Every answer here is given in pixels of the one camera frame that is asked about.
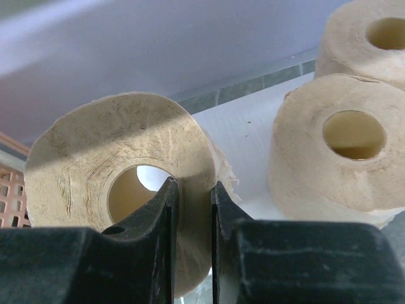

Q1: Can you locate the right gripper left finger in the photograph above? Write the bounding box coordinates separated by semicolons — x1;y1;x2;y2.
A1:
103;177;179;303

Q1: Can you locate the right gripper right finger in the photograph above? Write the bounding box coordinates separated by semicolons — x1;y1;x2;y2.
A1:
210;182;256;303

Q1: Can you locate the brown paper roll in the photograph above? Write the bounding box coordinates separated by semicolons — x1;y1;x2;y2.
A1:
268;74;404;227

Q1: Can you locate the white two-tier metal shelf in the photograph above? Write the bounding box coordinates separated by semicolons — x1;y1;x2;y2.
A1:
135;72;317;304

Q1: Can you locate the orange plastic file organizer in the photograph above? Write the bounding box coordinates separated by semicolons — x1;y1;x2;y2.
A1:
1;133;31;228

